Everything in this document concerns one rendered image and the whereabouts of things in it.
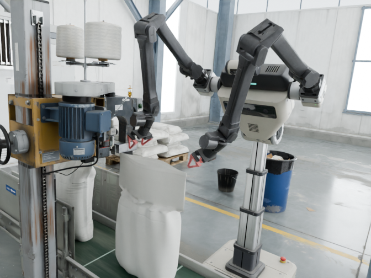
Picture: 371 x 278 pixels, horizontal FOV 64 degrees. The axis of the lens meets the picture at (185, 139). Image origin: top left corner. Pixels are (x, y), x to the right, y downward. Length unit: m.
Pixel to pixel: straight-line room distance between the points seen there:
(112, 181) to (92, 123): 1.06
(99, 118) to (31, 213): 0.61
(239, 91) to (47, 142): 0.90
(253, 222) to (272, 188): 1.65
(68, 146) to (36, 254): 0.63
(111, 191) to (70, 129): 1.08
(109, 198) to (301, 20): 8.24
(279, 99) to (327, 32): 7.95
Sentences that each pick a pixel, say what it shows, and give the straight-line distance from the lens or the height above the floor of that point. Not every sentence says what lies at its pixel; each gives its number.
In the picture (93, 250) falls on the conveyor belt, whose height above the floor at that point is 0.38.
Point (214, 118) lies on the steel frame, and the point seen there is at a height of 0.15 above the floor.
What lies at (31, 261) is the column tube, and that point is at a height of 0.52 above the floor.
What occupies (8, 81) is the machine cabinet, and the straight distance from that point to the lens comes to 4.36.
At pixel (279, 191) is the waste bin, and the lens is 3.59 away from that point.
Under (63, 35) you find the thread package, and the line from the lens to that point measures 1.64.
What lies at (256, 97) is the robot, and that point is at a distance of 1.56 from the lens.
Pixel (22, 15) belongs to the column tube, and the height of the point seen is 1.68.
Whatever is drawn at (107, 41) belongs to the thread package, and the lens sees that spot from 1.41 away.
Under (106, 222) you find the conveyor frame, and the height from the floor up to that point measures 0.39.
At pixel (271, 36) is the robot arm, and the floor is 1.62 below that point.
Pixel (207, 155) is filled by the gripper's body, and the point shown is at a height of 1.14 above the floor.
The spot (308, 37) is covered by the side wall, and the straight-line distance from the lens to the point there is 9.52.
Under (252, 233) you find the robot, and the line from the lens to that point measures 1.96.
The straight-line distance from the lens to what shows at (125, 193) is 1.70.
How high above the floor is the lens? 1.47
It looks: 12 degrees down
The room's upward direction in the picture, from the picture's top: 4 degrees clockwise
